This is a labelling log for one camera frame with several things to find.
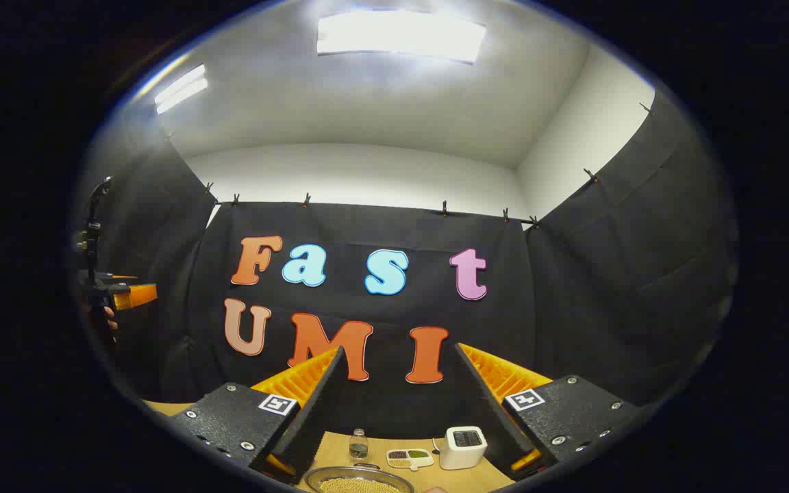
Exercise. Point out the white divided dish with beans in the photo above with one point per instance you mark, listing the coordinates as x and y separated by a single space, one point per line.
409 457

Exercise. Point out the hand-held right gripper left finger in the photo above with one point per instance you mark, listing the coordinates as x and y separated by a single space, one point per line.
316 411

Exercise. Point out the large rectangular ceiling light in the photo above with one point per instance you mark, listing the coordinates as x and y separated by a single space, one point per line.
401 35

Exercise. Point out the row of black cloth clips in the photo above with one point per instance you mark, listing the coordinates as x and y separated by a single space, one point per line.
444 207

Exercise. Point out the clear plastic bottle green label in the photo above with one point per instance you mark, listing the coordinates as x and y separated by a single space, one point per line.
358 445

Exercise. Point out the narrow ceiling light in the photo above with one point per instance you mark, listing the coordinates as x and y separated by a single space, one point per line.
181 89

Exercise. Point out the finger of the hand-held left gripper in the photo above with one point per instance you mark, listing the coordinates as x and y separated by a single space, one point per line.
138 296
124 276

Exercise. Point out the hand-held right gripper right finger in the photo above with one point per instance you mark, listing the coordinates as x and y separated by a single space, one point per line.
487 411

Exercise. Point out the black backdrop cloth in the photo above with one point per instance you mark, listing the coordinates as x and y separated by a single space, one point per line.
607 287

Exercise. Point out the pile of yellow soybeans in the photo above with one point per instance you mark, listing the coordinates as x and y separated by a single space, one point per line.
360 486

